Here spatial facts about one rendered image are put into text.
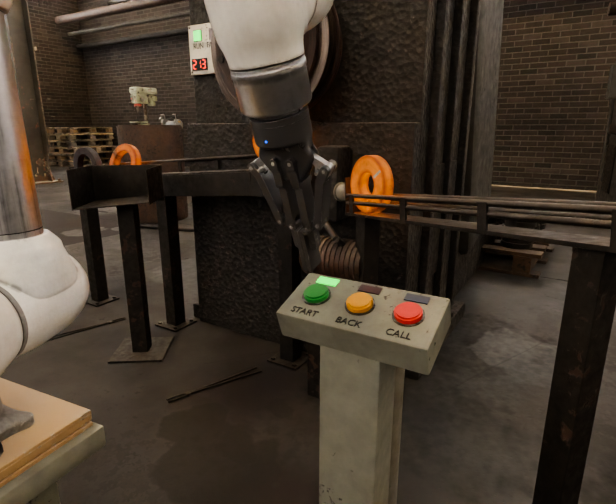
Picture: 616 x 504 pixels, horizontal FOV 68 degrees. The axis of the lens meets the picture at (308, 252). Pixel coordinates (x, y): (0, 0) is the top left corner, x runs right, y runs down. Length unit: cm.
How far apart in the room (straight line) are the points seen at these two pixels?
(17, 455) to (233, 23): 68
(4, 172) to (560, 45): 709
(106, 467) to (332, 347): 87
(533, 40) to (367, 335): 703
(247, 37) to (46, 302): 61
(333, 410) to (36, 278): 56
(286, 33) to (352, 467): 62
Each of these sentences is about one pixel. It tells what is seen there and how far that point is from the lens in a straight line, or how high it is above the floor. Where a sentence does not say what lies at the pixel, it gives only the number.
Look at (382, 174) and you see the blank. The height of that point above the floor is 74.
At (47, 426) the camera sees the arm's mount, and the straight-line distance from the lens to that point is 91.
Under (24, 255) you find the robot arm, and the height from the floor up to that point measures 64.
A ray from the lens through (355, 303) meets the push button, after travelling 67.
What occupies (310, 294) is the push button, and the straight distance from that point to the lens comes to 71.
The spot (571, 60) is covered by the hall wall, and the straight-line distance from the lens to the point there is 744.
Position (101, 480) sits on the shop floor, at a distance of 138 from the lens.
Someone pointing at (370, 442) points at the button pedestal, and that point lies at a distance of 75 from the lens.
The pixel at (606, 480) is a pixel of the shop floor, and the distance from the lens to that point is 148.
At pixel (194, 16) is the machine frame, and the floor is 128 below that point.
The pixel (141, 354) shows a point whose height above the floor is 1.
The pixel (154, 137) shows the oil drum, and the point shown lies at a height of 77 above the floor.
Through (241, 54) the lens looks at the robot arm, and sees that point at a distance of 54.
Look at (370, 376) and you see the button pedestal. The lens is 69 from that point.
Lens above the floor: 86
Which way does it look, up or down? 15 degrees down
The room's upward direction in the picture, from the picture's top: straight up
